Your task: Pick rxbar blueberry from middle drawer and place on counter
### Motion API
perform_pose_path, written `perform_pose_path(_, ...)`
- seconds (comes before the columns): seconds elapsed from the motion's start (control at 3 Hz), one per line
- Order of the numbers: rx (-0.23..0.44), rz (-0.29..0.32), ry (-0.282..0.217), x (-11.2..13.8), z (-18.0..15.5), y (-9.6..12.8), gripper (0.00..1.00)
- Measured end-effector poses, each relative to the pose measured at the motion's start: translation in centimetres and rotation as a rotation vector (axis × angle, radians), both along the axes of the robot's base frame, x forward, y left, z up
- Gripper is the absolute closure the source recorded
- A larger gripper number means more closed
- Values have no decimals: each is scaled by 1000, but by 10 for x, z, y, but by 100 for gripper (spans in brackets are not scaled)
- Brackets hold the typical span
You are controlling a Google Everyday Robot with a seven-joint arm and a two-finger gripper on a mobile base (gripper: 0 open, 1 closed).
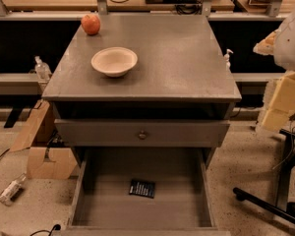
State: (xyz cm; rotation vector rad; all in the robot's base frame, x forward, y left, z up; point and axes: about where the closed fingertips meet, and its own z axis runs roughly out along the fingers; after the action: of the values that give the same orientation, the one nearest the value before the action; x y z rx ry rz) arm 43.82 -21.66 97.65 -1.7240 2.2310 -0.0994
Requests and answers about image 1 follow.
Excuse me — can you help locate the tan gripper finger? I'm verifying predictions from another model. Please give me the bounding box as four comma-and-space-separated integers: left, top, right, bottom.
261, 72, 295, 132
253, 30, 276, 56

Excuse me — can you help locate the dark blue rxbar wrapper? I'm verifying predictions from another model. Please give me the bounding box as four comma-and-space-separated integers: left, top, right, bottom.
129, 180, 155, 199

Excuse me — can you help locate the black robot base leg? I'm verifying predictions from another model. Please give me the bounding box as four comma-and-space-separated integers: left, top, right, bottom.
233, 129, 295, 224

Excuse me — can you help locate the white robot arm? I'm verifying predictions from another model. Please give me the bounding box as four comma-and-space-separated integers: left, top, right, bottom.
253, 8, 295, 132

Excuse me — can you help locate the grey drawer cabinet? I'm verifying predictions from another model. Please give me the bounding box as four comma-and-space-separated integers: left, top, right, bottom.
43, 14, 241, 161

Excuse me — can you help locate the open middle drawer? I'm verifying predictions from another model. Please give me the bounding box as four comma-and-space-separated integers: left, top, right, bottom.
52, 147, 231, 236

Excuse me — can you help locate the round metal drawer knob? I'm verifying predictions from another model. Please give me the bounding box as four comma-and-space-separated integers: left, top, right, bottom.
138, 131, 147, 140

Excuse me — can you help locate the white pump dispenser bottle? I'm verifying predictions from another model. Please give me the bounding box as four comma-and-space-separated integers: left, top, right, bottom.
224, 49, 234, 69

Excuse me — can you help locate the white paper bowl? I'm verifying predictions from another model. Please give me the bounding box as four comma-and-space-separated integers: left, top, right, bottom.
90, 47, 138, 78

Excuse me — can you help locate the red apple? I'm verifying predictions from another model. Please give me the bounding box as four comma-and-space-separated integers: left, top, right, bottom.
81, 15, 100, 35

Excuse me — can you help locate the clear plastic bottle on shelf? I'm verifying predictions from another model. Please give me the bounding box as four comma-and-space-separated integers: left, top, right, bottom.
34, 56, 52, 81

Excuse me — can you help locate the brown cardboard box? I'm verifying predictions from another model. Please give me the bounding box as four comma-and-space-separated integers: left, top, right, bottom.
10, 100, 78, 180

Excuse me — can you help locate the plastic bottle on floor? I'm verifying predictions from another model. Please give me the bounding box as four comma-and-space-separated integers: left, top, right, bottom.
0, 173, 27, 206

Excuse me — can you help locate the black floor cable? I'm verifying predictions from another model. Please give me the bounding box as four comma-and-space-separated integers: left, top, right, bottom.
29, 223, 62, 236

